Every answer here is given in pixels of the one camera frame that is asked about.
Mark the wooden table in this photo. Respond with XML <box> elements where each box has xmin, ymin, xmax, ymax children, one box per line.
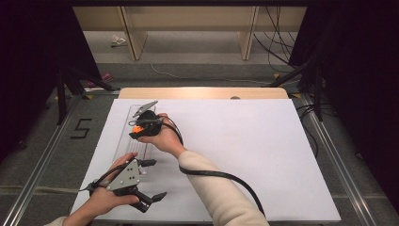
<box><xmin>118</xmin><ymin>87</ymin><xmax>290</xmax><ymax>101</ymax></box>

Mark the thick black gripper cable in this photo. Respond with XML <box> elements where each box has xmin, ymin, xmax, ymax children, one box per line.
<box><xmin>159</xmin><ymin>116</ymin><xmax>266</xmax><ymax>218</ymax></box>

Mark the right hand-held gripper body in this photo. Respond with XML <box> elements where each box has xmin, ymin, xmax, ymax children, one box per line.
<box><xmin>132</xmin><ymin>100</ymin><xmax>164</xmax><ymax>137</ymax></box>

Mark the beige wooden desk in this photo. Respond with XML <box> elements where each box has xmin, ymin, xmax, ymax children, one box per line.
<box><xmin>72</xmin><ymin>6</ymin><xmax>308</xmax><ymax>61</ymax></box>

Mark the person's left hand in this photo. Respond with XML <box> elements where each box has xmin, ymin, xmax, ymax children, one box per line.
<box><xmin>76</xmin><ymin>153</ymin><xmax>140</xmax><ymax>218</ymax></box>

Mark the white crumpled object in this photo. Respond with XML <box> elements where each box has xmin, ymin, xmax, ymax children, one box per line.
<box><xmin>110</xmin><ymin>34</ymin><xmax>128</xmax><ymax>48</ymax></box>

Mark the pink object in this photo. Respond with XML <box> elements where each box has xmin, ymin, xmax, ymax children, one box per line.
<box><xmin>87</xmin><ymin>72</ymin><xmax>114</xmax><ymax>89</ymax></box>

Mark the person's right hand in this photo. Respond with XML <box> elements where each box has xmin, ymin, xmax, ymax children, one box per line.
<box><xmin>137</xmin><ymin>112</ymin><xmax>188</xmax><ymax>158</ymax></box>

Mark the clear plastic ruler strip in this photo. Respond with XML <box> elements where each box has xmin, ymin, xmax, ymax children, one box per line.
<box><xmin>112</xmin><ymin>104</ymin><xmax>158</xmax><ymax>177</ymax></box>

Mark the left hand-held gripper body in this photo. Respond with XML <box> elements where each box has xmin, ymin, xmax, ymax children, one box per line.
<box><xmin>88</xmin><ymin>159</ymin><xmax>141</xmax><ymax>198</ymax></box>

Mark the bundle of black cables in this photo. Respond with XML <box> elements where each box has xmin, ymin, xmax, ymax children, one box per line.
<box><xmin>252</xmin><ymin>6</ymin><xmax>303</xmax><ymax>73</ymax></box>

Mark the black metal stand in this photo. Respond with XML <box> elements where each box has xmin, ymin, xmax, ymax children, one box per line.
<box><xmin>268</xmin><ymin>61</ymin><xmax>325</xmax><ymax>122</ymax></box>
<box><xmin>56</xmin><ymin>66</ymin><xmax>115</xmax><ymax>126</ymax></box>

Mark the metal floor rail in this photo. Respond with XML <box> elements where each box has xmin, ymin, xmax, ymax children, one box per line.
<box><xmin>299</xmin><ymin>93</ymin><xmax>399</xmax><ymax>226</ymax></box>
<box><xmin>2</xmin><ymin>93</ymin><xmax>83</xmax><ymax>226</ymax></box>

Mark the black curtain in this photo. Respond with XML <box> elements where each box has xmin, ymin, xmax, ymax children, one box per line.
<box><xmin>288</xmin><ymin>0</ymin><xmax>399</xmax><ymax>205</ymax></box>
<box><xmin>0</xmin><ymin>0</ymin><xmax>102</xmax><ymax>161</ymax></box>

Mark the white paper sheet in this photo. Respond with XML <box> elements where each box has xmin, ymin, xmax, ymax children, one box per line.
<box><xmin>71</xmin><ymin>98</ymin><xmax>343</xmax><ymax>222</ymax></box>

